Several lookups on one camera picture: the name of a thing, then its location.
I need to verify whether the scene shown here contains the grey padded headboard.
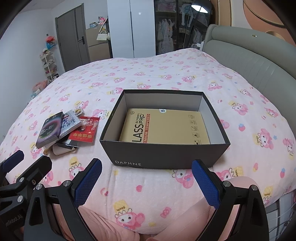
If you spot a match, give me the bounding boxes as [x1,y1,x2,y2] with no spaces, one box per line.
[200,24,296,137]

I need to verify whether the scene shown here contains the beige cabinet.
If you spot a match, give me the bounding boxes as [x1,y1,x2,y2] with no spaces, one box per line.
[85,24,113,62]

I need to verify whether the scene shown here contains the small white box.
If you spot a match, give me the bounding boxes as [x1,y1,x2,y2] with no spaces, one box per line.
[53,145,77,156]

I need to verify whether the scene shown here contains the black cardboard box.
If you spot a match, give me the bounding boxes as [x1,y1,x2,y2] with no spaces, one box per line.
[99,89,231,171]

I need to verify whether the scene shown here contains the person's pink trousers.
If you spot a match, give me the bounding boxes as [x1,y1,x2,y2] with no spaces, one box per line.
[52,176,257,241]

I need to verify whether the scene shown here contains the red printed packet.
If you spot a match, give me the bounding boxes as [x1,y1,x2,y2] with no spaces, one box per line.
[68,116,100,144]

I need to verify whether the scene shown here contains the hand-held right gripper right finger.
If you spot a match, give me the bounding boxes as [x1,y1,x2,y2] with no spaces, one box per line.
[191,159,270,241]

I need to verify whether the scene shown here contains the dark glass cabinet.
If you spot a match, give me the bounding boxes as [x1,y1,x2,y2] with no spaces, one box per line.
[154,0,212,55]

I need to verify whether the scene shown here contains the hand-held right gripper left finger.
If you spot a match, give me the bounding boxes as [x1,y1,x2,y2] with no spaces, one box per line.
[24,158,102,241]

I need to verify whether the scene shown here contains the white shelf rack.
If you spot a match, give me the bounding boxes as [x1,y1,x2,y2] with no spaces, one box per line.
[39,47,59,81]

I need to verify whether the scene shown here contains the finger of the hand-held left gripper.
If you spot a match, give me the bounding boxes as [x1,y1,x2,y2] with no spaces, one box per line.
[0,150,25,177]
[0,156,52,202]

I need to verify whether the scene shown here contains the illustrated card case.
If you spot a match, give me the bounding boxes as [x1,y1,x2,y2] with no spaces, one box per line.
[59,110,81,139]

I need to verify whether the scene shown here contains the white wardrobe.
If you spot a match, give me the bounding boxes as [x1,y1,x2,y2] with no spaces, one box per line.
[107,0,156,59]

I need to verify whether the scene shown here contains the grey door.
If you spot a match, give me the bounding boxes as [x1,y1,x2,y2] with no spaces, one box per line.
[55,6,90,72]

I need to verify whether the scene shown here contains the black iridescent card box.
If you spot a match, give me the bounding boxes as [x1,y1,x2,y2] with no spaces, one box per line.
[35,112,65,149]

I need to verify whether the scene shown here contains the yellow flat package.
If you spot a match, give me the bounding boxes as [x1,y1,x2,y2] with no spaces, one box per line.
[119,108,210,144]

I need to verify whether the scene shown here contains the pink printed blanket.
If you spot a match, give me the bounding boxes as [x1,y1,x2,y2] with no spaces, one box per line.
[0,47,296,241]

